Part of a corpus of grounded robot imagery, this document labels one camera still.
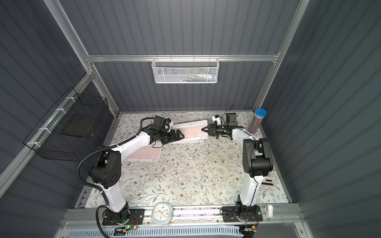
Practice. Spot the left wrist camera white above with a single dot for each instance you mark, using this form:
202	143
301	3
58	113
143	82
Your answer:
169	124

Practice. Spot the black pad in basket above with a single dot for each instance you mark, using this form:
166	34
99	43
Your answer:
80	125

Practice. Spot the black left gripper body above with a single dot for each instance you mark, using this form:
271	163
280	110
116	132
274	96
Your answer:
169	136

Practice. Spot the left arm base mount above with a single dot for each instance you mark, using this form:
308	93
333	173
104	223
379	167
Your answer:
125	217

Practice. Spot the yellow keyboard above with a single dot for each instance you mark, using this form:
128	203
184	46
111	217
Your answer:
190	140

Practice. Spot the small white device on rail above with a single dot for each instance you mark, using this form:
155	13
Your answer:
269	211

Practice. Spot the blue lid pencil tube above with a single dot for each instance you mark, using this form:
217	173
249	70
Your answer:
259	115

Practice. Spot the white wire mesh basket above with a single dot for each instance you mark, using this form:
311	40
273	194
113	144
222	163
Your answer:
166	71

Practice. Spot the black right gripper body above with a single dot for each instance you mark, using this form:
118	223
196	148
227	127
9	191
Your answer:
215	130

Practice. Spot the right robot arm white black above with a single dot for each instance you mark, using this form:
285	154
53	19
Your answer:
257	156

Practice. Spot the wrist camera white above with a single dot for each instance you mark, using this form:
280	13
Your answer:
169	124
217	119

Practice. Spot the black wire basket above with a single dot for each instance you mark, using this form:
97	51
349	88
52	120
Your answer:
47	142

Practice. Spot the pens in white basket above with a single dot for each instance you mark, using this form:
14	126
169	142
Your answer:
198	78

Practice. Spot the white ventilated cable duct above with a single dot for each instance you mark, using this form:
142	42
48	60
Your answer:
217	231

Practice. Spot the pink keyboard row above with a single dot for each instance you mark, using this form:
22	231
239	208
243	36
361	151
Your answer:
146	154
192	129

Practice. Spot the pink calculator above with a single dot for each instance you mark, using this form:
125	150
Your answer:
268	181

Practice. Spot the mint analog clock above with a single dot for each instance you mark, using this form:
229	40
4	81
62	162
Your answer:
162	213

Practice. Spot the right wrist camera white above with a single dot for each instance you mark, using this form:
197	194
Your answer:
217	119

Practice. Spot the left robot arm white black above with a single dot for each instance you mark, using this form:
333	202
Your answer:
108	170

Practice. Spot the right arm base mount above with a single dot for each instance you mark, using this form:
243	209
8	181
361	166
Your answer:
241	214

